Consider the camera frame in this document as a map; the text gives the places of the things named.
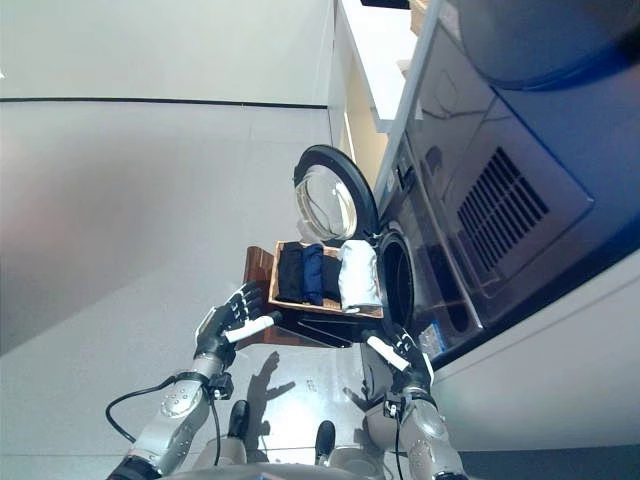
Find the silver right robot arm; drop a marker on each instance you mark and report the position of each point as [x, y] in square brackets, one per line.
[425, 430]

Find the dark grey tumble dryer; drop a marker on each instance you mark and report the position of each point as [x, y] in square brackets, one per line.
[500, 125]

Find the dark grey washing machine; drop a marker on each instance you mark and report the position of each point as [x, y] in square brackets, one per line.
[420, 260]

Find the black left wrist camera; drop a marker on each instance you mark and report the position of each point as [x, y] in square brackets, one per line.
[221, 385]

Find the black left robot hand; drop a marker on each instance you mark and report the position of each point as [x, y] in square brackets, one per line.
[220, 325]

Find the energy label sticker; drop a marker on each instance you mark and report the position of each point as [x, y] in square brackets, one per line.
[431, 340]

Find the white counter cabinet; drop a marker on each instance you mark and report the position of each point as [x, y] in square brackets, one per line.
[360, 40]

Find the round washing machine door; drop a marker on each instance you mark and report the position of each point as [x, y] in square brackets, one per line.
[350, 165]

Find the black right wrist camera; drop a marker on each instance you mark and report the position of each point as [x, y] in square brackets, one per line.
[393, 404]

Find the blue garment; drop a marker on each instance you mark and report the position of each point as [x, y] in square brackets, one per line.
[314, 275]

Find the small beige woven basket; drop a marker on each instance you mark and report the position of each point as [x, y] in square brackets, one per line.
[419, 15]

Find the small black garment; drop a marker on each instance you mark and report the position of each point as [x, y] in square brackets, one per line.
[332, 277]

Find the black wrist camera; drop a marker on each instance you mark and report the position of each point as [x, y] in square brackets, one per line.
[393, 404]
[221, 385]

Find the grey robot torso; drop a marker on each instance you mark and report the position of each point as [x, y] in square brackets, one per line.
[225, 450]

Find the large black garment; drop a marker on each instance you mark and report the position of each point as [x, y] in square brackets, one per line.
[290, 275]

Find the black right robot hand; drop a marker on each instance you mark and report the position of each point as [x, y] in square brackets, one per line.
[412, 370]

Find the black left robot foot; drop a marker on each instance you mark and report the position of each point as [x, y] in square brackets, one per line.
[239, 417]

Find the black right robot foot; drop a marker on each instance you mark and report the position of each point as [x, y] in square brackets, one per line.
[326, 437]

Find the white garment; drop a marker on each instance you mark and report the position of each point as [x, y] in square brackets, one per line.
[357, 275]

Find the tall white appliance cabinet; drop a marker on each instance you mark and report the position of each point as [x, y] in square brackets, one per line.
[550, 375]

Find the rectangular wicker laundry basket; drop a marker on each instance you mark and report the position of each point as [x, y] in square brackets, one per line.
[360, 314]

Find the black robot foot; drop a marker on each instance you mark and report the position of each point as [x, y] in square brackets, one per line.
[326, 437]
[239, 417]

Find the glossy brown wooden table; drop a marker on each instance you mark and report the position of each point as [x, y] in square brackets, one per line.
[257, 260]

